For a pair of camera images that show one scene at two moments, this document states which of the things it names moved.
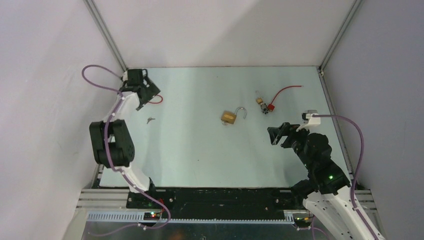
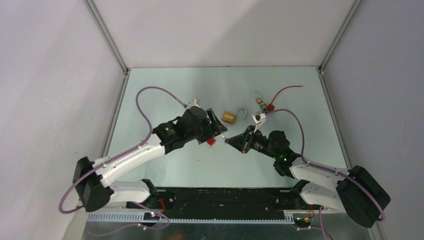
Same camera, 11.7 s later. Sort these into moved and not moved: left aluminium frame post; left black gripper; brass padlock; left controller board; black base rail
Moved: left black gripper
Not moved: left aluminium frame post; left controller board; brass padlock; black base rail
